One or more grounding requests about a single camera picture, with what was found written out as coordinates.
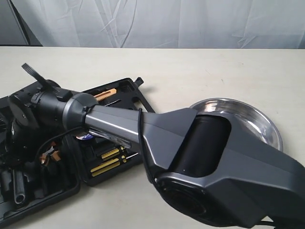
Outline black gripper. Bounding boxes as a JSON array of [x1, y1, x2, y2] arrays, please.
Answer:
[[0, 119, 48, 167]]

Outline yellow black screwdriver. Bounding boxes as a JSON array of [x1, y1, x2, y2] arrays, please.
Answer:
[[90, 153, 139, 177], [101, 146, 125, 160]]

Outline orange utility knife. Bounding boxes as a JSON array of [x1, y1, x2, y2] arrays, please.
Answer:
[[94, 88, 117, 102]]

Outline lower yellow black screwdriver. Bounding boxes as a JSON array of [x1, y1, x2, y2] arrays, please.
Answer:
[[90, 153, 139, 177]]

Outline pliers with orange grips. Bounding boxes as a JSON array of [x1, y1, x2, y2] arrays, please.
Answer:
[[39, 141, 61, 167]]

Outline round stainless steel tray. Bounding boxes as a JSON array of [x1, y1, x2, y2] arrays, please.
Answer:
[[190, 98, 284, 152]]

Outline white backdrop curtain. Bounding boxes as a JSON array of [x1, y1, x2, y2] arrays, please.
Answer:
[[13, 0, 305, 49]]

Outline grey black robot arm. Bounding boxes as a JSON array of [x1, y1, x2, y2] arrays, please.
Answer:
[[5, 80, 305, 229]]

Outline adjustable wrench black handle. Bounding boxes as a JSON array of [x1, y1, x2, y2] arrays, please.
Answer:
[[13, 170, 26, 205]]

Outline electrical tape roll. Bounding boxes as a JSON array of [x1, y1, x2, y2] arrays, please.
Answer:
[[75, 134, 94, 141]]

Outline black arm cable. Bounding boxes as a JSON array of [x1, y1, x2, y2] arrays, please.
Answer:
[[21, 63, 167, 189]]

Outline upper yellow black screwdriver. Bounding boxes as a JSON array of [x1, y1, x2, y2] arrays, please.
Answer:
[[101, 146, 125, 160]]

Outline black plastic tool case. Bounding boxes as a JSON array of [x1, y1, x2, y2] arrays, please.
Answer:
[[0, 76, 157, 220]]

